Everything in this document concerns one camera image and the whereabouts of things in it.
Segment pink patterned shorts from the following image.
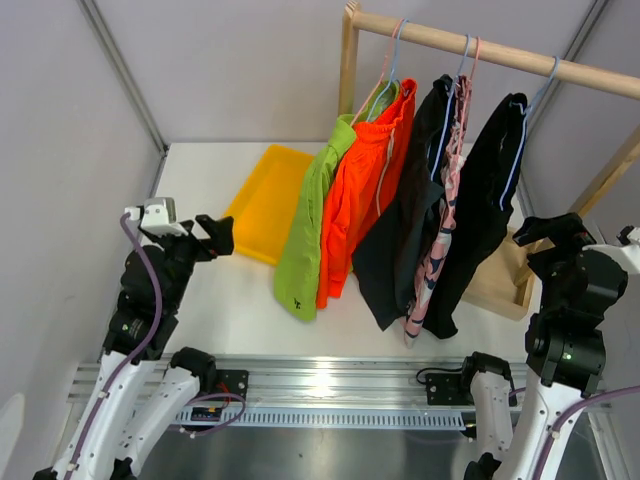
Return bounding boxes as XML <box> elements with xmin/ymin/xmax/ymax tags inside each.
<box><xmin>404</xmin><ymin>75</ymin><xmax>471</xmax><ymax>348</ymax></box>

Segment yellow plastic tray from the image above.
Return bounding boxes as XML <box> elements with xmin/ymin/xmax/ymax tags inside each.
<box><xmin>225</xmin><ymin>144</ymin><xmax>314</xmax><ymax>266</ymax></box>

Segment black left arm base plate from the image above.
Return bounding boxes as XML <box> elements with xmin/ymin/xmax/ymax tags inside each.
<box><xmin>213</xmin><ymin>369</ymin><xmax>250</xmax><ymax>399</ymax></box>

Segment wooden tray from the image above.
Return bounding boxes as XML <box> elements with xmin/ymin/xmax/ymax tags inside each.
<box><xmin>462</xmin><ymin>227</ymin><xmax>535</xmax><ymax>321</ymax></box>

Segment blue wire hanger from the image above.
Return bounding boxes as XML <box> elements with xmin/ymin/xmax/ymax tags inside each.
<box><xmin>427</xmin><ymin>34</ymin><xmax>471</xmax><ymax>182</ymax></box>
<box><xmin>366</xmin><ymin>19</ymin><xmax>408</xmax><ymax>122</ymax></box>
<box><xmin>498</xmin><ymin>56</ymin><xmax>560</xmax><ymax>211</ymax></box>

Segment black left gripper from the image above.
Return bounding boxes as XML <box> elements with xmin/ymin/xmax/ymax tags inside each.
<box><xmin>141</xmin><ymin>213</ymin><xmax>234</xmax><ymax>309</ymax></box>

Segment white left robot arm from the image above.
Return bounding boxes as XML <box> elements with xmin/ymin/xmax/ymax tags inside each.
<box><xmin>34</xmin><ymin>208</ymin><xmax>246</xmax><ymax>479</ymax></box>

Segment black shorts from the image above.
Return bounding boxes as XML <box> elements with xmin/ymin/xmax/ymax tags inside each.
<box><xmin>423</xmin><ymin>93</ymin><xmax>528</xmax><ymax>339</ymax></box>

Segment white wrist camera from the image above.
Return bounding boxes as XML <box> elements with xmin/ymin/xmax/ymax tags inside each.
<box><xmin>584</xmin><ymin>225</ymin><xmax>640</xmax><ymax>275</ymax></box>
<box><xmin>124</xmin><ymin>197</ymin><xmax>189</xmax><ymax>237</ymax></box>

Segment wooden clothes rack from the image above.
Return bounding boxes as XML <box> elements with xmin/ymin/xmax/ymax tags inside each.
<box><xmin>337</xmin><ymin>0</ymin><xmax>640</xmax><ymax>287</ymax></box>

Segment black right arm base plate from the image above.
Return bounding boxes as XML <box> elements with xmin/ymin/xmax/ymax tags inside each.
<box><xmin>415</xmin><ymin>367</ymin><xmax>473</xmax><ymax>406</ymax></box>

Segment orange shorts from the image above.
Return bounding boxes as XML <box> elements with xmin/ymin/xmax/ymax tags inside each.
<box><xmin>316</xmin><ymin>78</ymin><xmax>418</xmax><ymax>309</ymax></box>

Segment lime green shorts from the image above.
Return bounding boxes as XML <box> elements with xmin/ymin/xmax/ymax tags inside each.
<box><xmin>273</xmin><ymin>79</ymin><xmax>402</xmax><ymax>323</ymax></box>

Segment aluminium mounting rail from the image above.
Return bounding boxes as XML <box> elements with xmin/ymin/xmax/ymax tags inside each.
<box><xmin>66</xmin><ymin>355</ymin><xmax>614</xmax><ymax>431</ymax></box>

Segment dark navy shorts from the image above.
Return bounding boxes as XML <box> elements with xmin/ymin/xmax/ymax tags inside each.
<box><xmin>353</xmin><ymin>74</ymin><xmax>452</xmax><ymax>331</ymax></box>

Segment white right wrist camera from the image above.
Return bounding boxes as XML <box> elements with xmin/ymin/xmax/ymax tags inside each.
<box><xmin>584</xmin><ymin>225</ymin><xmax>640</xmax><ymax>275</ymax></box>

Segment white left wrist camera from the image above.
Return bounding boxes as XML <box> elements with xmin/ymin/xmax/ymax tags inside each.
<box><xmin>124</xmin><ymin>197</ymin><xmax>189</xmax><ymax>237</ymax></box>

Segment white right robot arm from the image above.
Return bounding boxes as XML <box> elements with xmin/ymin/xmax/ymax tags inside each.
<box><xmin>456</xmin><ymin>213</ymin><xmax>639</xmax><ymax>479</ymax></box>

